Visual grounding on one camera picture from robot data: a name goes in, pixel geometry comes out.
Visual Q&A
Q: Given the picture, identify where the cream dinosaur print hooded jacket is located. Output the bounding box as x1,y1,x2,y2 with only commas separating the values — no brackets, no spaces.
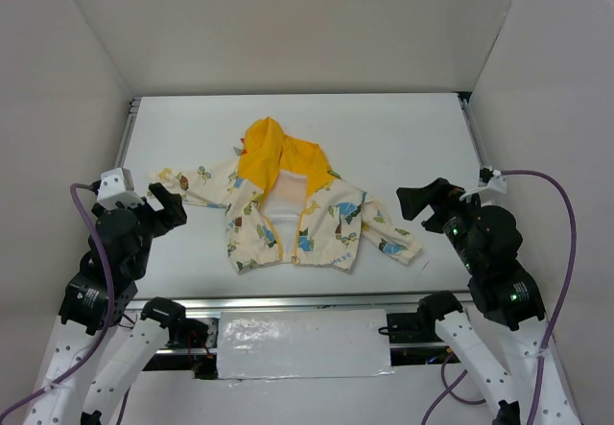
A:
153,117,421,272

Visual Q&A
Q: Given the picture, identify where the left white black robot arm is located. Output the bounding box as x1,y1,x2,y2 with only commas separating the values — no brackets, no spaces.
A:
25,177,188,424

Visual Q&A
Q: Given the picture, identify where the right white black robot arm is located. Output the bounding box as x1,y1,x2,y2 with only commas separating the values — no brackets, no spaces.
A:
396,167,579,424

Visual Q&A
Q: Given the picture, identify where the white foil covered panel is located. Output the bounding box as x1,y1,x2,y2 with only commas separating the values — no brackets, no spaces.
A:
217,309,393,380

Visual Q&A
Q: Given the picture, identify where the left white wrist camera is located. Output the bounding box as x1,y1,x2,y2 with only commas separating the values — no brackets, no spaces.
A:
93,167,143,211

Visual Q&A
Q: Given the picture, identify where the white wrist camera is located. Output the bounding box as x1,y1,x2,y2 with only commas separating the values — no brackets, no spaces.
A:
93,167,143,211
460,166,508,201

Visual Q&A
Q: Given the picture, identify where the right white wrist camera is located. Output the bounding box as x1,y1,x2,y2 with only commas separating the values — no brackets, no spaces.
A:
460,166,508,201

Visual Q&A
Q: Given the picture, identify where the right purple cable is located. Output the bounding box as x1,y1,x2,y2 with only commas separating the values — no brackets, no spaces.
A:
419,169,577,425

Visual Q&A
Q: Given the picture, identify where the aluminium frame rail front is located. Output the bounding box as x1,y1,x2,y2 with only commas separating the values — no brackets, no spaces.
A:
125,291,476,315

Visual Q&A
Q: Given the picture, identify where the aluminium frame rail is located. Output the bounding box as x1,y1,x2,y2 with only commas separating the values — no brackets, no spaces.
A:
113,97,142,168
125,291,476,315
457,91,491,166

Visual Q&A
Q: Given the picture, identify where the aluminium frame rail right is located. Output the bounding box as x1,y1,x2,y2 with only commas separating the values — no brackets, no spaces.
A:
457,91,491,166

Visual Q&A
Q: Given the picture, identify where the aluminium frame rail left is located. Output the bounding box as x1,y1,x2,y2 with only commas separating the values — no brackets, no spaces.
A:
113,97,142,168

